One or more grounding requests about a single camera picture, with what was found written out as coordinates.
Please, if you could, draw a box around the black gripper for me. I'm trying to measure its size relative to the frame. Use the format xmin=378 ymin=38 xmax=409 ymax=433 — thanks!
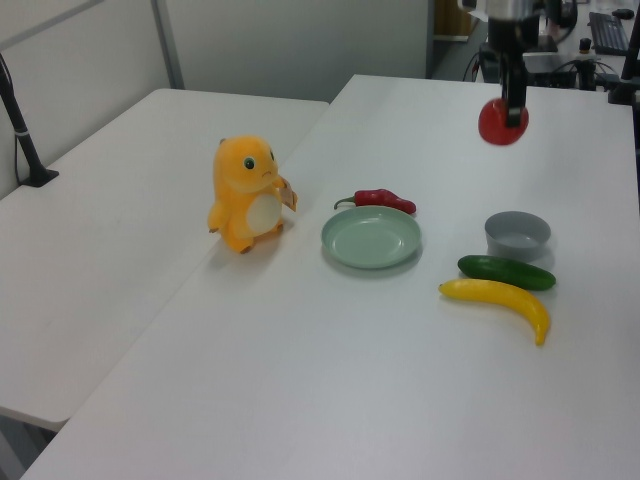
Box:
xmin=487 ymin=14 xmax=542 ymax=128

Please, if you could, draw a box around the red apple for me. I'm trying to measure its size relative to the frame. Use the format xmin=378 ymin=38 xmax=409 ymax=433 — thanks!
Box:
xmin=477 ymin=97 xmax=531 ymax=147

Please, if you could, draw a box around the black keyboard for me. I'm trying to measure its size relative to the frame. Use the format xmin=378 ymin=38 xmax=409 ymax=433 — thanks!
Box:
xmin=588 ymin=10 xmax=631 ymax=54

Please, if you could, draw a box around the grey round bowl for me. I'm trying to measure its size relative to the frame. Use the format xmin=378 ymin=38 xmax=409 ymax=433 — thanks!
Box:
xmin=483 ymin=210 xmax=552 ymax=262

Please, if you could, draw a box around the red chili pepper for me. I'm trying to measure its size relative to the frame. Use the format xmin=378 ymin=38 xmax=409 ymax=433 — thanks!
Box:
xmin=333 ymin=188 xmax=417 ymax=215

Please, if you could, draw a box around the dark green cucumber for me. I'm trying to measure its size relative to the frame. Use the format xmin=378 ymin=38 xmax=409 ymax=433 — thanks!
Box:
xmin=457 ymin=254 xmax=557 ymax=291

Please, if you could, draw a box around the pale green plate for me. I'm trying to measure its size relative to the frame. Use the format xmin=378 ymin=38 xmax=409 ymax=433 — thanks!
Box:
xmin=320 ymin=207 xmax=424 ymax=271

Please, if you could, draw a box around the yellow banana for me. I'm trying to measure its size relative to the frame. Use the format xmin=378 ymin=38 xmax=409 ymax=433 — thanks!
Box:
xmin=438 ymin=278 xmax=552 ymax=347

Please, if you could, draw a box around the brown paper tag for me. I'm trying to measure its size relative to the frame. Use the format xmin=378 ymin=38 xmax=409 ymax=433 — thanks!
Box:
xmin=277 ymin=175 xmax=300 ymax=211

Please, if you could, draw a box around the orange plush toy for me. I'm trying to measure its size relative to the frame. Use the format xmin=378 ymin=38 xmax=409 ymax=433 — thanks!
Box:
xmin=207 ymin=133 xmax=301 ymax=255

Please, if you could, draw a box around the black pole stand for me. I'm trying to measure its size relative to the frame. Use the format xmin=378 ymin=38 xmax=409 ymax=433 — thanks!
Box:
xmin=0 ymin=52 xmax=60 ymax=188

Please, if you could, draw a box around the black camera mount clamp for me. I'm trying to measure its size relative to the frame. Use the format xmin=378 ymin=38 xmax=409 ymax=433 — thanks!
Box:
xmin=607 ymin=29 xmax=640 ymax=106

